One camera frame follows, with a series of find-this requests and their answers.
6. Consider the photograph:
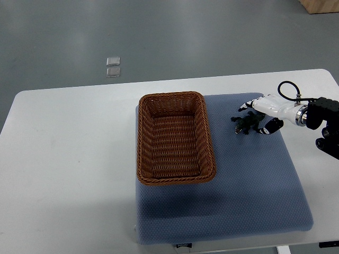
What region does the floor outlet plate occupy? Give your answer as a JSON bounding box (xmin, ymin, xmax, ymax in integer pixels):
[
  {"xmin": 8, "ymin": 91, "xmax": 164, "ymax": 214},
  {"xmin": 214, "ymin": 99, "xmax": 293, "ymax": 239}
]
[
  {"xmin": 106, "ymin": 56, "xmax": 120, "ymax": 66},
  {"xmin": 106, "ymin": 66, "xmax": 121, "ymax": 78}
]

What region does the dark toy crocodile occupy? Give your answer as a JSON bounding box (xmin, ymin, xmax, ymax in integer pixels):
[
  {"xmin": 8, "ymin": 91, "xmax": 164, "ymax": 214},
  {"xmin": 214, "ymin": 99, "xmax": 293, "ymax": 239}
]
[{"xmin": 230, "ymin": 111, "xmax": 265, "ymax": 135}]

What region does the white table leg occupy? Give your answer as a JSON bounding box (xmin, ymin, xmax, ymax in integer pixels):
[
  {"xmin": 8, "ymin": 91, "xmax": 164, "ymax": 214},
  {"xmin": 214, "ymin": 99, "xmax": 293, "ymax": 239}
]
[{"xmin": 276, "ymin": 246, "xmax": 291, "ymax": 254}]

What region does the lower floor outlet plate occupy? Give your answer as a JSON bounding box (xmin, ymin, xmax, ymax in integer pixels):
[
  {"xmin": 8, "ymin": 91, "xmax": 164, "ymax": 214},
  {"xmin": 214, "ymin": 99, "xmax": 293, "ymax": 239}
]
[{"xmin": 106, "ymin": 66, "xmax": 121, "ymax": 78}]

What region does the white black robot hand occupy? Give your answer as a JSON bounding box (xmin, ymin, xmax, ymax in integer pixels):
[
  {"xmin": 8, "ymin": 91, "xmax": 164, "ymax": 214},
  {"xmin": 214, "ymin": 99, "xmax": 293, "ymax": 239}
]
[{"xmin": 238, "ymin": 94, "xmax": 308, "ymax": 135}]

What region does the black table control panel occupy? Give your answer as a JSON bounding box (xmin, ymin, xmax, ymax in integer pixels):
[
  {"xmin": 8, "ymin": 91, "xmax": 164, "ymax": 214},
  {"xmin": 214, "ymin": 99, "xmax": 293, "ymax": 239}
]
[{"xmin": 319, "ymin": 240, "xmax": 339, "ymax": 248}]

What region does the black cable loop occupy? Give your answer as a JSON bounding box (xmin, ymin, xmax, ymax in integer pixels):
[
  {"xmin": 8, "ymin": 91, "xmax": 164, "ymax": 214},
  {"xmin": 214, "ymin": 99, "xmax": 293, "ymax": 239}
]
[{"xmin": 277, "ymin": 80, "xmax": 318, "ymax": 106}]

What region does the wooden box corner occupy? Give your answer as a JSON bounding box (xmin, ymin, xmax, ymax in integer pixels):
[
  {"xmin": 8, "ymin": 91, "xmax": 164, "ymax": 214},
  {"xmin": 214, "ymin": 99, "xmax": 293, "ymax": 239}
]
[{"xmin": 299, "ymin": 0, "xmax": 338, "ymax": 14}]

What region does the upper floor outlet plate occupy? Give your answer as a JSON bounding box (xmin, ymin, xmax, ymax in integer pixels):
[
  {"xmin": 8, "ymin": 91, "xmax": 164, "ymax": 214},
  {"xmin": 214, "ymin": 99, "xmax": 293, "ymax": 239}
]
[{"xmin": 106, "ymin": 56, "xmax": 120, "ymax": 66}]

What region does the brown wicker basket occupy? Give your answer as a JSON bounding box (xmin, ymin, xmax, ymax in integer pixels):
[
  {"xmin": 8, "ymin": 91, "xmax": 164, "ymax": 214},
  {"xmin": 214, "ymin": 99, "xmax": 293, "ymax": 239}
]
[{"xmin": 136, "ymin": 92, "xmax": 216, "ymax": 186}]

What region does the blue foam cushion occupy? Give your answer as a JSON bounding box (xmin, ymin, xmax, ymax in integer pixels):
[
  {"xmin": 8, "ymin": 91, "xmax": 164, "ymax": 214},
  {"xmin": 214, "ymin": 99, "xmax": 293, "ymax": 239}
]
[{"xmin": 136, "ymin": 93, "xmax": 313, "ymax": 244}]

